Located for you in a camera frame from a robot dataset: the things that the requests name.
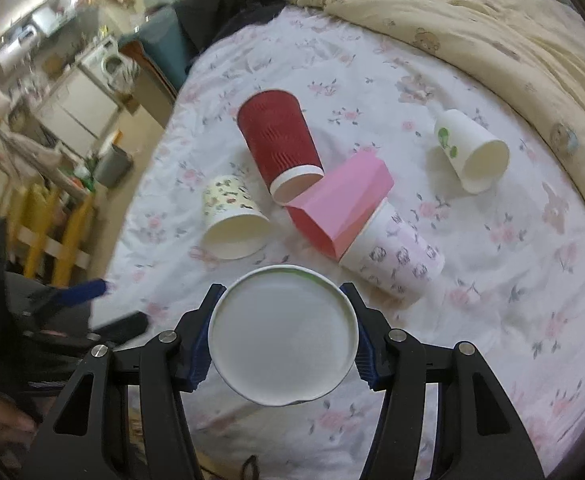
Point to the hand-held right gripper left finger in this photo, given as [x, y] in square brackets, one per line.
[198, 355]

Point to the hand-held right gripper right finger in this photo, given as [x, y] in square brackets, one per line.
[367, 360]

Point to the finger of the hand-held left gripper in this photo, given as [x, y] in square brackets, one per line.
[125, 327]
[85, 293]

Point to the plain white paper cup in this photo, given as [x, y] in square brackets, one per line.
[282, 337]

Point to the white cup with pink print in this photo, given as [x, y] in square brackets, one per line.
[397, 257]

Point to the cream cup with small print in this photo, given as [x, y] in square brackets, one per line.
[230, 210]

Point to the red ribbed paper cup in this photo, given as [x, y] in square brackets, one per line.
[277, 135]

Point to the white cup with green print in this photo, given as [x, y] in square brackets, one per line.
[460, 145]

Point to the yellow wooden fence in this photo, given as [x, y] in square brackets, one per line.
[67, 230]

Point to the grey trash bin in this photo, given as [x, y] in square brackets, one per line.
[112, 165]

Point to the floral bed sheet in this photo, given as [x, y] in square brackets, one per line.
[497, 270]

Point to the pink paper carton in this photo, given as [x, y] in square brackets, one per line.
[345, 200]

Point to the white cabinet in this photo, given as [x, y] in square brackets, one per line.
[80, 110]

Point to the white washing machine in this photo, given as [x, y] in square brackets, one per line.
[107, 62]

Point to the teal storage bin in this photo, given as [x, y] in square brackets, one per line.
[165, 45]

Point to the dark clothing pile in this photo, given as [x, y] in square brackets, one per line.
[227, 5]

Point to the beige printed quilt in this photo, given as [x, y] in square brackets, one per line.
[497, 35]

